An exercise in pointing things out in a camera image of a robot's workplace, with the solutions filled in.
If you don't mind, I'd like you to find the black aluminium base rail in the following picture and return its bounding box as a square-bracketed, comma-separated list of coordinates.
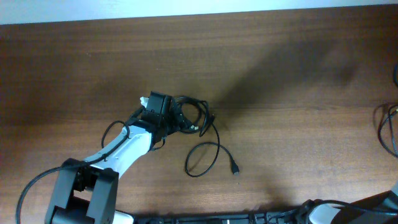
[133, 210, 305, 224]

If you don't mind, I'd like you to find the black USB cable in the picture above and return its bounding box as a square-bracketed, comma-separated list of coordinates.
[376, 63, 398, 158]

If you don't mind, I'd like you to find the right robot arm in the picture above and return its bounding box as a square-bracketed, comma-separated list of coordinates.
[295, 185, 397, 224]

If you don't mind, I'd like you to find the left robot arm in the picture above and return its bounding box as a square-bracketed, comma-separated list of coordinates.
[45, 92, 184, 224]

